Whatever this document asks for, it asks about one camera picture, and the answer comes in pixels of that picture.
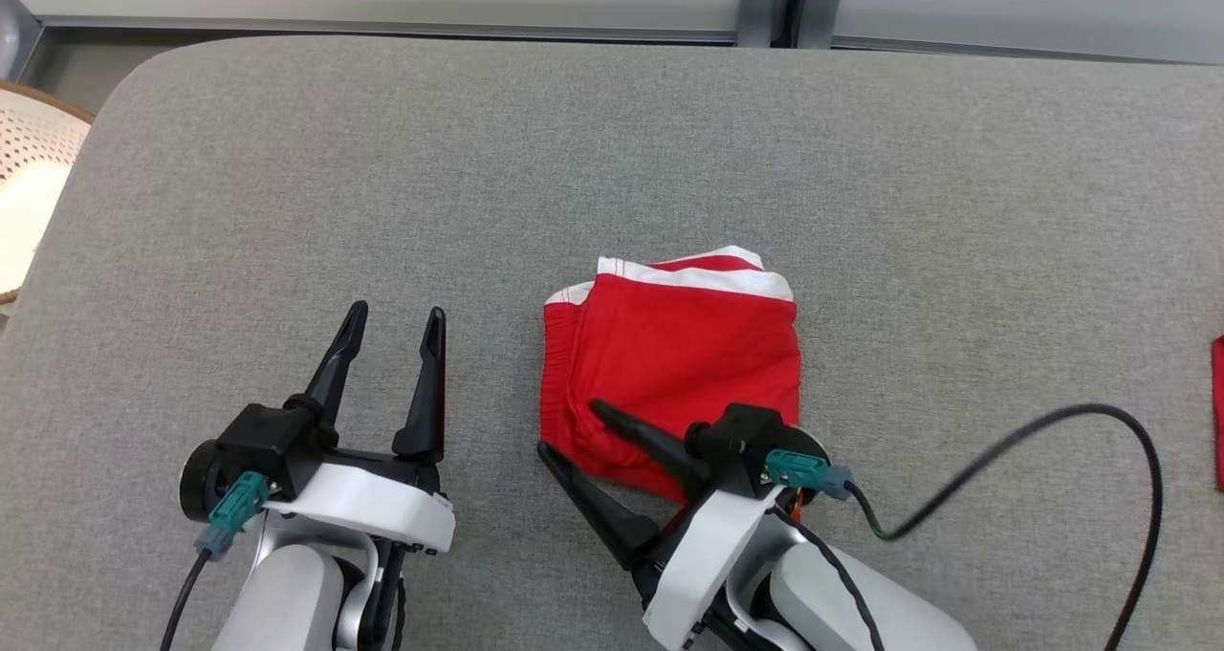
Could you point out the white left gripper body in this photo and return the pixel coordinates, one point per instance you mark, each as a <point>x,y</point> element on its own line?
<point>373,503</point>

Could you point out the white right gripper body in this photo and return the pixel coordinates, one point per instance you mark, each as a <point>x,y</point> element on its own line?
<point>712,555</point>

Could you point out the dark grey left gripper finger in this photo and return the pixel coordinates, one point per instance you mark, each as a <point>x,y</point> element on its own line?
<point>337,369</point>
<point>428,393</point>

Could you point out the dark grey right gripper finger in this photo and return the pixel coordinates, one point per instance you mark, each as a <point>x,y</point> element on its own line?
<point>602,508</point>
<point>660,445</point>

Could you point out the red shorts with white trim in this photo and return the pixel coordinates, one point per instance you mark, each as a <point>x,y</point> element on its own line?
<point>688,345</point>

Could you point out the red Bulls 23 jersey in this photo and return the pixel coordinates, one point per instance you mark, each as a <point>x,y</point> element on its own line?
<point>1219,412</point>

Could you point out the white perforated laundry basket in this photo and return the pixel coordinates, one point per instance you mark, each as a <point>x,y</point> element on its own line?
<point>38,154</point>

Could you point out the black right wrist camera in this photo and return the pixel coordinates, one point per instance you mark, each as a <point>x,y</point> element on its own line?
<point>746,441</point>

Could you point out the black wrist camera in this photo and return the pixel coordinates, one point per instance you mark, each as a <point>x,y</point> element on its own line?
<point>268,445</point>
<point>746,441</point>

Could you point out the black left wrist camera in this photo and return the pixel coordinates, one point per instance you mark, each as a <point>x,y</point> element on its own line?
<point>268,445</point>

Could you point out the grey partition post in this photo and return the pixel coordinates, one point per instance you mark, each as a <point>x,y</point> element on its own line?
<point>765,6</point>
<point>820,6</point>

